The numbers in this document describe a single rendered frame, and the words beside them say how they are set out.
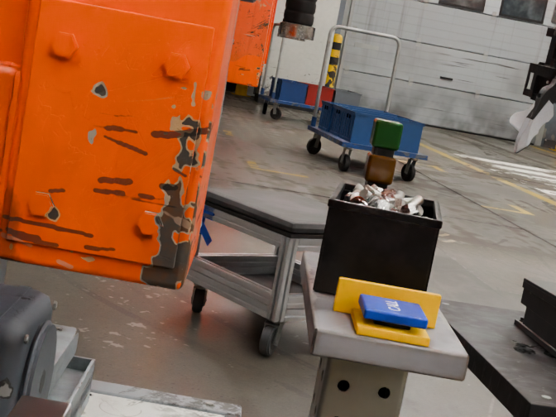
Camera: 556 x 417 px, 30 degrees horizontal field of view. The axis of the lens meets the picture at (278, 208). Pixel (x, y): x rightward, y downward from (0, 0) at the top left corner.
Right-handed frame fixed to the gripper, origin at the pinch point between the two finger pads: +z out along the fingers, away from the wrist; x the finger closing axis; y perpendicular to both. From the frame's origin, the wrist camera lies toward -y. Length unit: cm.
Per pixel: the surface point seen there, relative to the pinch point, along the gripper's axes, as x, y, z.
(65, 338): 65, 26, 42
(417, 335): 48, -38, 15
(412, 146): -287, 445, 75
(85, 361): 59, 33, 49
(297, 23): 55, -10, -14
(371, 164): 33.8, -0.9, 3.7
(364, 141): -255, 453, 77
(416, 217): 41.0, -23.8, 5.1
